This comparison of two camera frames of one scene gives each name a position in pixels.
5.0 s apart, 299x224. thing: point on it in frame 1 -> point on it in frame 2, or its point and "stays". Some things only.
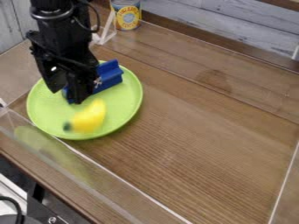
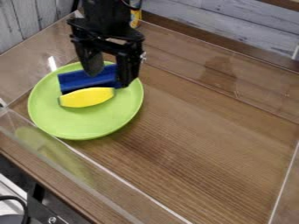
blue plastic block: (108, 76) stays
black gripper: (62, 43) -> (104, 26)
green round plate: (50, 110) stays
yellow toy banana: (88, 122) -> (86, 97)
